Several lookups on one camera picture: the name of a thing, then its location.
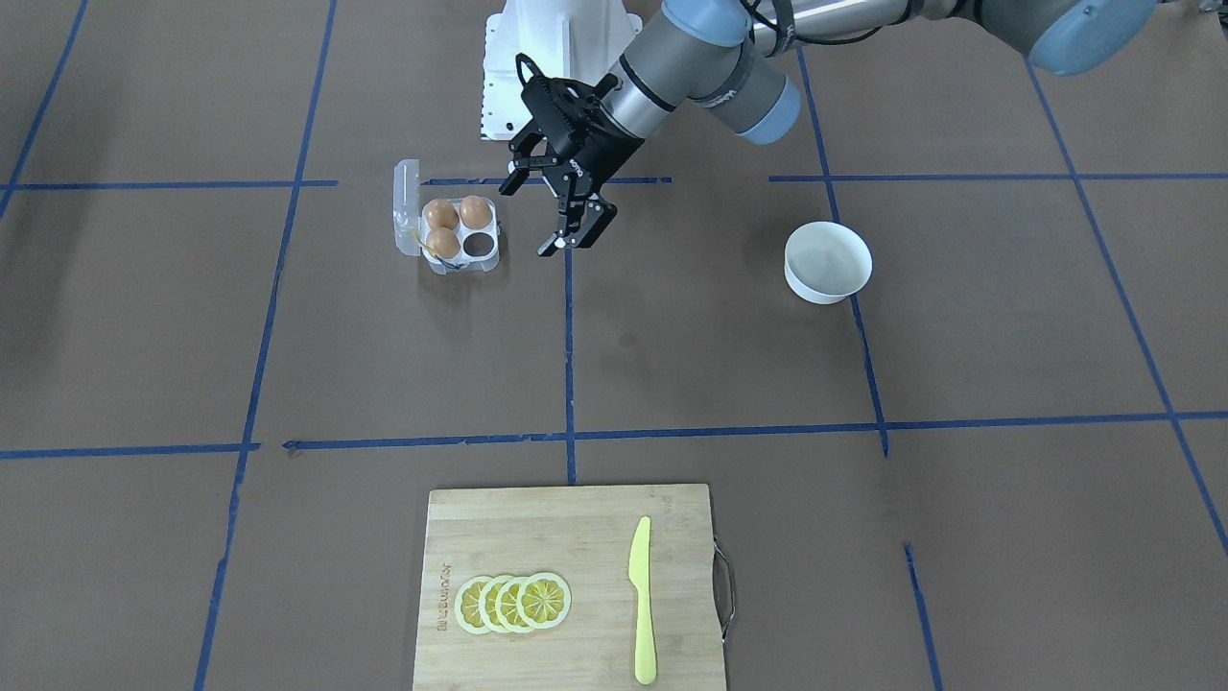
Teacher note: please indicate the brown egg in box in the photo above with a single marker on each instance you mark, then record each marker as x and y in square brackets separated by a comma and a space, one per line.
[440, 214]
[443, 244]

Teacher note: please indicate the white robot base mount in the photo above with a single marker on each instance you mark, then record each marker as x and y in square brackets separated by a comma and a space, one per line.
[575, 40]

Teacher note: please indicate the lemon slice farthest from knife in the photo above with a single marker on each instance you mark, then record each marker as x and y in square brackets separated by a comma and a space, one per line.
[469, 606]

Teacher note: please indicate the brown egg from bowl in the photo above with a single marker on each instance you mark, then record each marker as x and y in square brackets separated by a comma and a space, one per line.
[476, 212]

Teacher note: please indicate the yellow plastic knife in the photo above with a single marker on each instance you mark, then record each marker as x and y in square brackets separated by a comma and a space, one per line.
[644, 662]

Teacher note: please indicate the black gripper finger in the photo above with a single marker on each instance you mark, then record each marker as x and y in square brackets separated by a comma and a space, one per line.
[580, 223]
[528, 153]

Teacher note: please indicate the brown egg in box near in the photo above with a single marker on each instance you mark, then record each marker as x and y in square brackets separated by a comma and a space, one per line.
[443, 244]

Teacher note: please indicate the brown egg in box far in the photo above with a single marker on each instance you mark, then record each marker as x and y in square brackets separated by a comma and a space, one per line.
[440, 214]

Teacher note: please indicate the clear plastic egg box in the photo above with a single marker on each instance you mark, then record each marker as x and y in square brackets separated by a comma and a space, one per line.
[480, 249]

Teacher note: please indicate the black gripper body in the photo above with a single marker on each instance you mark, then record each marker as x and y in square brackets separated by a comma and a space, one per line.
[602, 152]

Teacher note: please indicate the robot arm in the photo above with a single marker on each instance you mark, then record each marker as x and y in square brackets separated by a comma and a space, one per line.
[722, 57]

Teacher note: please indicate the white bowl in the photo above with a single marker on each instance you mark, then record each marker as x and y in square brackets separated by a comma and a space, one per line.
[826, 262]

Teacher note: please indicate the wooden cutting board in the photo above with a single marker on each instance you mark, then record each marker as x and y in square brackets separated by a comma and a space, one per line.
[570, 588]

